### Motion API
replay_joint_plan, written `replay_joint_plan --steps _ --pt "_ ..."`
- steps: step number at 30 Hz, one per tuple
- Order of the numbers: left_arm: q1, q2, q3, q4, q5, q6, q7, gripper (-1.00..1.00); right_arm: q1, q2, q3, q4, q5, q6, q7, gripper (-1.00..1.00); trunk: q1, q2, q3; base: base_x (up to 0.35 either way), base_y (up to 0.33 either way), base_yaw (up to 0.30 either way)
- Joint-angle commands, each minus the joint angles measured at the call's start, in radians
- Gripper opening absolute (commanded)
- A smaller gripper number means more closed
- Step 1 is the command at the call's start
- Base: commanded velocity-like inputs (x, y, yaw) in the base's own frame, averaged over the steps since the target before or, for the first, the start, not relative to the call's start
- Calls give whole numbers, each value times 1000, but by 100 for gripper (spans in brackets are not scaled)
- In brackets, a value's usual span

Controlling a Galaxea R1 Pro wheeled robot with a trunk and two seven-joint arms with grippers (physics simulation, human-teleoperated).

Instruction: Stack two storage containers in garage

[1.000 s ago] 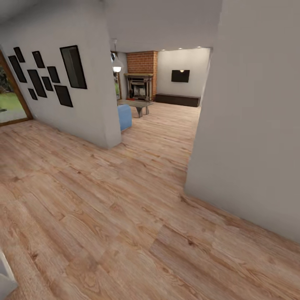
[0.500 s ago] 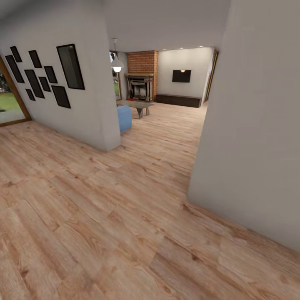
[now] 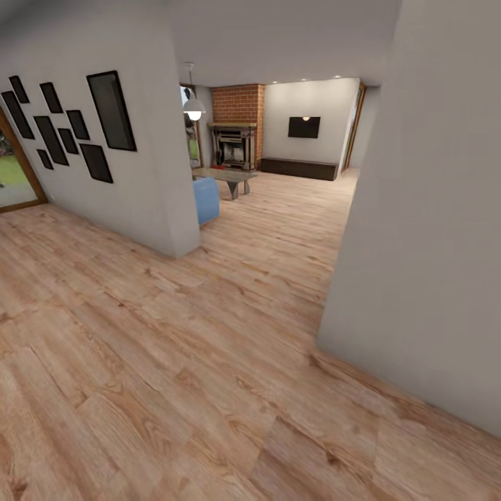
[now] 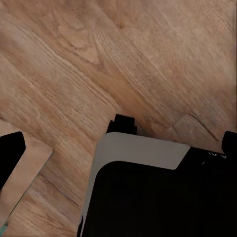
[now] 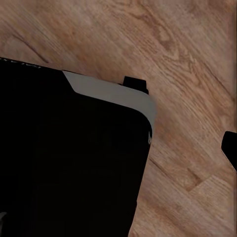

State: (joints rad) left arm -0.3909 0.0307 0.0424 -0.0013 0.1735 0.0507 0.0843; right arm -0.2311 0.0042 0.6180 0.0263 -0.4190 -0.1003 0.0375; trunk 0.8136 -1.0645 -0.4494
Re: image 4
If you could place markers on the standing mirror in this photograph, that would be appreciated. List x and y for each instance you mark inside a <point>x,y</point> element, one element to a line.
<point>26,170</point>

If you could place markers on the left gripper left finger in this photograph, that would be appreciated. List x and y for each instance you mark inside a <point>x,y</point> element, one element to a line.
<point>12,146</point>

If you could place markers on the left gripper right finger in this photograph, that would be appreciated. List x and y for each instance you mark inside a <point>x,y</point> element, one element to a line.
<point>229,146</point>

